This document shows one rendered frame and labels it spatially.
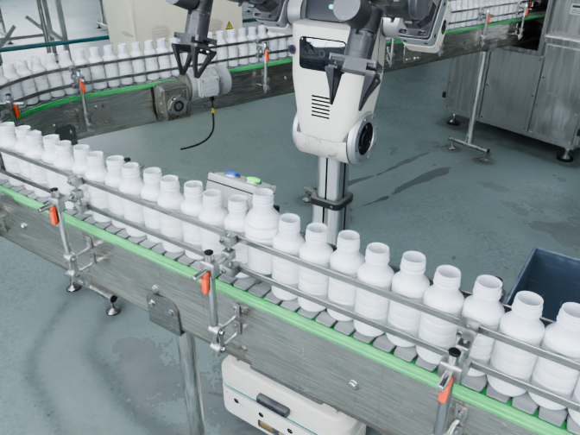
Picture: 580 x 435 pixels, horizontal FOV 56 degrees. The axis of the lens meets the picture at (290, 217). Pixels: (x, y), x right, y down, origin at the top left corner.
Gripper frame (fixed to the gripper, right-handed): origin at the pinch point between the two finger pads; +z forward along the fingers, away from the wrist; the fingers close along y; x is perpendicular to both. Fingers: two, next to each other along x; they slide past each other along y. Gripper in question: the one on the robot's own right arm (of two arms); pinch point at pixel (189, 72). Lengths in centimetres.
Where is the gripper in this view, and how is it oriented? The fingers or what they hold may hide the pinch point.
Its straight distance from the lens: 143.0
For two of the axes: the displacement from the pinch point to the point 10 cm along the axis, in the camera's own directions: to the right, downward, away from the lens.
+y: 7.0, 2.9, -6.5
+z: -2.0, 9.6, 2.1
